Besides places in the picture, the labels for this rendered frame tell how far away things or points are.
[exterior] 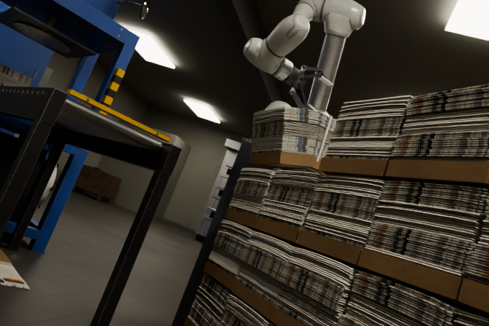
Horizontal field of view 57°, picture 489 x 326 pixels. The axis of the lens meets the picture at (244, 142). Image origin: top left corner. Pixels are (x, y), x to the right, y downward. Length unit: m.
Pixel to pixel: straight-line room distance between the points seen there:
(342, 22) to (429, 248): 1.44
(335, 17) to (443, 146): 1.28
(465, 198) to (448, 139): 0.15
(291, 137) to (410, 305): 0.92
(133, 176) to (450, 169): 11.00
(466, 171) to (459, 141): 0.08
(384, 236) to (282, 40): 0.91
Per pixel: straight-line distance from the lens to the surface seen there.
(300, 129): 1.78
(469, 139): 1.06
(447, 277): 0.98
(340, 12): 2.26
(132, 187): 11.77
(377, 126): 1.30
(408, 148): 1.17
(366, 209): 1.21
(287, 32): 1.75
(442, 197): 1.05
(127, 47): 3.24
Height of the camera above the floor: 0.59
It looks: 10 degrees up
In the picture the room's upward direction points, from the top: 21 degrees clockwise
